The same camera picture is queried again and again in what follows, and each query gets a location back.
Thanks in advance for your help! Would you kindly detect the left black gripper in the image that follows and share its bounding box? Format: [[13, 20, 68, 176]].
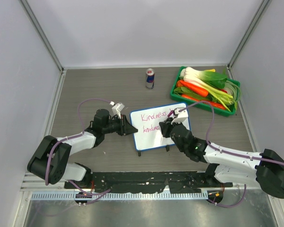
[[103, 114, 137, 136]]

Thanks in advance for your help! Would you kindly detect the pink capped marker pen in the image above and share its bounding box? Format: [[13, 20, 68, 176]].
[[168, 110, 174, 118]]

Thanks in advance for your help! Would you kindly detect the blue framed whiteboard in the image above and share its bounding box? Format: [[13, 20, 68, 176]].
[[130, 102, 187, 152]]

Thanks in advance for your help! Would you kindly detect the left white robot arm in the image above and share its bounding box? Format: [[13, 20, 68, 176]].
[[27, 109, 138, 189]]

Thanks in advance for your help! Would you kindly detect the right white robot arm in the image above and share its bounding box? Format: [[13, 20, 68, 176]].
[[159, 118, 284, 199]]

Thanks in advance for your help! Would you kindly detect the large orange carrot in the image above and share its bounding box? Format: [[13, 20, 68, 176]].
[[176, 80, 209, 97]]

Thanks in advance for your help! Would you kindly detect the small orange carrot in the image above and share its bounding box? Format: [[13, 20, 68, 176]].
[[181, 94, 226, 110]]

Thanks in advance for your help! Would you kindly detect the red bull can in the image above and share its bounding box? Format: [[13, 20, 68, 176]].
[[145, 69, 155, 89]]

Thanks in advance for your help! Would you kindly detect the green plastic tray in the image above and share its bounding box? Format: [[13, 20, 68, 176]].
[[170, 66, 236, 117]]

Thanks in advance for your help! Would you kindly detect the white green bok choy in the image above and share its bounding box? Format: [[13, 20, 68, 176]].
[[179, 67, 227, 89]]

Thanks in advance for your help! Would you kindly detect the green onion bunch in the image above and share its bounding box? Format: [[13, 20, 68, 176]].
[[193, 79, 241, 111]]

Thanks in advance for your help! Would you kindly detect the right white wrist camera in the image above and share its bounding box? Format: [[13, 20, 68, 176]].
[[171, 107, 188, 124]]

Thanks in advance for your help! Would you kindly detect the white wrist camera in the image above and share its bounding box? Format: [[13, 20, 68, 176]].
[[171, 107, 188, 124], [112, 103, 124, 119]]

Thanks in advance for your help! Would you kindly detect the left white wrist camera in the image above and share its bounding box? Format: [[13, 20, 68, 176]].
[[112, 103, 124, 119]]

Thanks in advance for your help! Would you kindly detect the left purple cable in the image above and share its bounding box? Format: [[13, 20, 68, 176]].
[[44, 98, 114, 206]]

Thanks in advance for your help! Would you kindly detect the purple cable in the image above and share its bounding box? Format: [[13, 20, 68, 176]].
[[44, 98, 114, 206], [182, 100, 284, 209]]

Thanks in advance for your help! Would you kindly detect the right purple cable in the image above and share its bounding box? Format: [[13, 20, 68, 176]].
[[182, 100, 284, 209]]

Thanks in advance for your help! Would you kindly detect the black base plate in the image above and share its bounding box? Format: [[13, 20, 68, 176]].
[[74, 171, 232, 194]]

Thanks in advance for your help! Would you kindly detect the white slotted cable duct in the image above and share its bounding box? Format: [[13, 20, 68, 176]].
[[31, 190, 208, 201]]

